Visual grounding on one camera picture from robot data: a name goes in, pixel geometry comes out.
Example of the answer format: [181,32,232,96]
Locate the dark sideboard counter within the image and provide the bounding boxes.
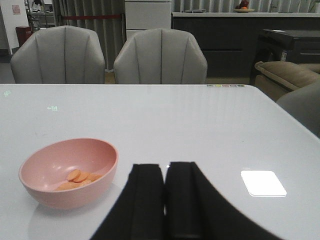
[172,12,320,78]

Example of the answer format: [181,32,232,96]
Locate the red barrier belt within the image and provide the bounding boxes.
[60,14,122,20]

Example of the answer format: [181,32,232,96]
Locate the pink plastic bowl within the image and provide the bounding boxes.
[18,138,119,210]

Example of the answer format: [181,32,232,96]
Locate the grey upholstered chair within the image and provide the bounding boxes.
[10,25,105,84]
[113,28,208,85]

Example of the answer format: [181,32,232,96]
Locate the dark glossy side table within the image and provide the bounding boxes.
[249,29,320,85]

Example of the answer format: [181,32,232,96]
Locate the white drawer cabinet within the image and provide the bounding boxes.
[124,0,172,39]

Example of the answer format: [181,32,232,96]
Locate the red bin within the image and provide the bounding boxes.
[15,26,33,47]

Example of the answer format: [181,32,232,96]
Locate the fruit plate on counter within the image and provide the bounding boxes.
[234,0,255,13]

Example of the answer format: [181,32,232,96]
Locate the orange ham slices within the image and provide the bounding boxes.
[55,169,102,191]

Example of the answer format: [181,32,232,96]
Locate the metal rack in background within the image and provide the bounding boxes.
[24,0,55,32]

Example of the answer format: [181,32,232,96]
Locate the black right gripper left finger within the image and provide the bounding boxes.
[91,164,164,240]

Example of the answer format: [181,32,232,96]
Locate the right grey upholstered chair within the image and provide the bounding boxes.
[113,28,208,85]

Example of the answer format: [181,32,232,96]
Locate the grey chair at table side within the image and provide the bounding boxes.
[276,81,320,138]

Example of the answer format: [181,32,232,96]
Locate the left grey upholstered chair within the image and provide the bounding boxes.
[10,25,105,84]

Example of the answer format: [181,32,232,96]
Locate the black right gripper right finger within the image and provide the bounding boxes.
[165,162,278,240]

